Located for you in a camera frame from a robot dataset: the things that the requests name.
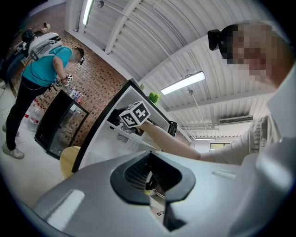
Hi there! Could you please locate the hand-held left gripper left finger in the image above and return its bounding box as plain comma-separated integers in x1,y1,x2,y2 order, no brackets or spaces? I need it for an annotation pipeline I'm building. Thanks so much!
34,150,169,237

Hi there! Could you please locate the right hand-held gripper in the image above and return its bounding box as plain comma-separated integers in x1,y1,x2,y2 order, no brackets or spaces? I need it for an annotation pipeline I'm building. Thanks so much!
119,100,151,136

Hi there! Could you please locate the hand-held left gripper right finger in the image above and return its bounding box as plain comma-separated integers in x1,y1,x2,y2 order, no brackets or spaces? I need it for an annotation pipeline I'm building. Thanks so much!
150,150,241,237

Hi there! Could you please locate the black mini fridge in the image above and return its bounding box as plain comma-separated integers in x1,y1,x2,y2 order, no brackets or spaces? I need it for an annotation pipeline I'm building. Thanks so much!
71,78,178,173

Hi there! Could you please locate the person's right forearm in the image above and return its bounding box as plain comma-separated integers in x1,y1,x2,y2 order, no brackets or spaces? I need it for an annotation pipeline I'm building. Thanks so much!
138,119,217,162

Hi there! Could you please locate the green plant in white pot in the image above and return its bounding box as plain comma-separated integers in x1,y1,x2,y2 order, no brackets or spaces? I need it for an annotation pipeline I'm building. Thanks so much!
140,82,162,108

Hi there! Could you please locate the round yellow wooden table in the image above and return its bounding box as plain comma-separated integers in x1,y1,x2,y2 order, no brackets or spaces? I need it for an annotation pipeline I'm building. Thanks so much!
59,145,81,180

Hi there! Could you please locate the white framed window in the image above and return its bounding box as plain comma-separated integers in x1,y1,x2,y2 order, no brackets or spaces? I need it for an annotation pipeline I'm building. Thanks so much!
209,143,232,152

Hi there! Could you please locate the long white tube lamp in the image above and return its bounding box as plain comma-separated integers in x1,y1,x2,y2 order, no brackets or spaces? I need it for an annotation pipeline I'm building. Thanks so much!
160,71,206,95
82,0,94,26

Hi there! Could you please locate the person's beige shirt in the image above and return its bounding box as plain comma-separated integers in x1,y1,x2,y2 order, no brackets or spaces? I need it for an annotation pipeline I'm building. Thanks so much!
211,64,296,166

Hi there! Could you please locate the white air conditioner vent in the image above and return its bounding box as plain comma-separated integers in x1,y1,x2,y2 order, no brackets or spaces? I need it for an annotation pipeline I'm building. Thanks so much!
218,115,254,125

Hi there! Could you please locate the black glass-door cooler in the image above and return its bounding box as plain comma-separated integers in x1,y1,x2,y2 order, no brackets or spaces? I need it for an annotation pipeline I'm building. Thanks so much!
34,89,90,160

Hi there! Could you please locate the cluster of large water jugs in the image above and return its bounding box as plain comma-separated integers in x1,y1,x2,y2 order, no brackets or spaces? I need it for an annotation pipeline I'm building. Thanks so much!
23,98,44,132

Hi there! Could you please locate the person's head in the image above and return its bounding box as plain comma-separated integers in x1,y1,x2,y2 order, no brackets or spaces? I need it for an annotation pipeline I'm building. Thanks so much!
219,20,294,90

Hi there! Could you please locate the black head camera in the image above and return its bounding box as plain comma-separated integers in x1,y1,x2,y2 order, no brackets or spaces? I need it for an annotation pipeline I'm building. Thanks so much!
207,29,224,51

